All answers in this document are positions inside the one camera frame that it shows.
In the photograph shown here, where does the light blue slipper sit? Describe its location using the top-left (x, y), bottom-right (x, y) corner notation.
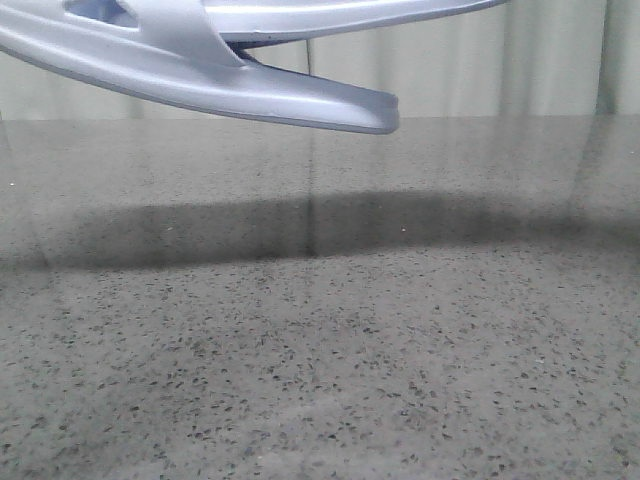
top-left (1, 1), bottom-right (399, 134)
top-left (203, 0), bottom-right (500, 48)

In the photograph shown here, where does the grey-white curtain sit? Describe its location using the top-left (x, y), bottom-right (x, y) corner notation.
top-left (1, 1), bottom-right (639, 119)

